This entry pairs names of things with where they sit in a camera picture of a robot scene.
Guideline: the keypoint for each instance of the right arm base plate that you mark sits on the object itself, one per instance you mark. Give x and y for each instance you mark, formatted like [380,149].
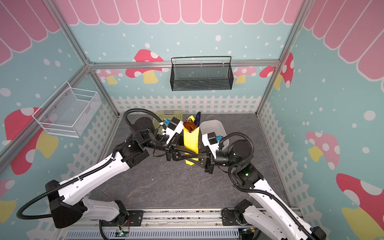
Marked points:
[231,217]

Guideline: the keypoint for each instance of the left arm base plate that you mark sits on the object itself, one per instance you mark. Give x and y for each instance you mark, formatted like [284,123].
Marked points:
[135,218]

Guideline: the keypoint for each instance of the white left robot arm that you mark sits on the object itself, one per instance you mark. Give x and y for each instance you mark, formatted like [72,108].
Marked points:
[68,199]

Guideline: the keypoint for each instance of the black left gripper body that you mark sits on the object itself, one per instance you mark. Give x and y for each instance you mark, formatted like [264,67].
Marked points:
[169,149]

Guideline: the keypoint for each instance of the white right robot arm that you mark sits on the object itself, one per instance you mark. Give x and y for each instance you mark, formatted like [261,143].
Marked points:
[278,221]

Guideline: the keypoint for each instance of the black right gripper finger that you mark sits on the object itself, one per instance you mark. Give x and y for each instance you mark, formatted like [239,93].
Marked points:
[193,155]
[202,163]

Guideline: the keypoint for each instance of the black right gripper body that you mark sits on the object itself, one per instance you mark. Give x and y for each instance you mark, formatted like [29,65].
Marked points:
[208,162]

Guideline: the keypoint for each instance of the green perforated plastic basket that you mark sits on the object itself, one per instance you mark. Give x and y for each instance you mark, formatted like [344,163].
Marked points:
[170,114]

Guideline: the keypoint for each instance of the yellow paper napkin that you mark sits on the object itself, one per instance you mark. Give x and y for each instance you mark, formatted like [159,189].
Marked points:
[191,140]

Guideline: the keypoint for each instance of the white plastic tub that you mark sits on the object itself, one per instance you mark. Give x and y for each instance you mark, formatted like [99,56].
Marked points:
[210,126]

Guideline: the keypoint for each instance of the black mesh wall basket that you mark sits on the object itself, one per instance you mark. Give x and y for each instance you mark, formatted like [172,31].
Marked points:
[204,73]

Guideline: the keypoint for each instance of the purple knife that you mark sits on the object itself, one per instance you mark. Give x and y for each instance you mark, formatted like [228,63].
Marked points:
[197,119]

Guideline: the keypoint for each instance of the white wire wall basket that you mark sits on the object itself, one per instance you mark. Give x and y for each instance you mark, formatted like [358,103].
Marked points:
[68,112]

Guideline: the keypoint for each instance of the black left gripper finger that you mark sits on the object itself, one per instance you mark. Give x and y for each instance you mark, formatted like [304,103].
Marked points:
[179,148]
[176,158]

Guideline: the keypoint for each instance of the purple spoon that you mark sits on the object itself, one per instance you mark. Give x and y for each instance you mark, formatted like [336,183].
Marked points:
[189,126]

